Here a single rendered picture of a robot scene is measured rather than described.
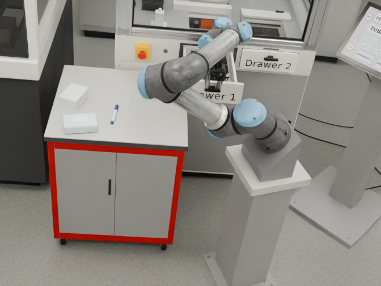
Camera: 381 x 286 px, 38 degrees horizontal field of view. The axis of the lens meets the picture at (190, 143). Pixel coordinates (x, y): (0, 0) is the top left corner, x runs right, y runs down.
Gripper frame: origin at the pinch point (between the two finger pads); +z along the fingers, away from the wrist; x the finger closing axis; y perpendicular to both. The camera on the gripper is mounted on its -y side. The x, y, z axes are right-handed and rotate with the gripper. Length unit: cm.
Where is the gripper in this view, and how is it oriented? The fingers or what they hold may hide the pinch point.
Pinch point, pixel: (212, 88)
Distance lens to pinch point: 253.9
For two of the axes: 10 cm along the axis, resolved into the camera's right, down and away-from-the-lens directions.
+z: -1.1, 7.7, 6.3
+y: 0.2, 6.3, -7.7
